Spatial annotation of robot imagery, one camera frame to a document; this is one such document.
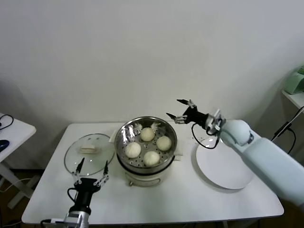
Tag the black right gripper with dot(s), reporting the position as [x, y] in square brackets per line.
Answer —
[197, 117]

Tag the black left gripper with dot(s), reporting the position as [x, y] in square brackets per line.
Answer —
[87, 187]

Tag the white steamed baozi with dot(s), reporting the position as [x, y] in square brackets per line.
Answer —
[164, 143]
[147, 134]
[133, 150]
[151, 158]

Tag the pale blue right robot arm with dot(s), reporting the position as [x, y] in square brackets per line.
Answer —
[261, 154]

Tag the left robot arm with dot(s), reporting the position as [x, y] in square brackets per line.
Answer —
[77, 217]

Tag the perforated stainless steel steamer basket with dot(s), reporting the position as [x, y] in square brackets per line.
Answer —
[123, 133]

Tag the round glass pot lid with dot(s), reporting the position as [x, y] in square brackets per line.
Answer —
[90, 145]

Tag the white electric cooking pot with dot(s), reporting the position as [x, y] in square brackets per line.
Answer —
[142, 177]

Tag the large white plate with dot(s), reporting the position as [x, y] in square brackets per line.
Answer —
[213, 166]

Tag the white side table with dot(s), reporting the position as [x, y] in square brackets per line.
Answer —
[16, 133]

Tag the dark blue object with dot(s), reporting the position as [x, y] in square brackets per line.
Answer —
[3, 144]

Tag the pale green appliance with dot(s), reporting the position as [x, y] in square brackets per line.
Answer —
[294, 82]

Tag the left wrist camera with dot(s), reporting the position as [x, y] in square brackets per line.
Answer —
[58, 221]

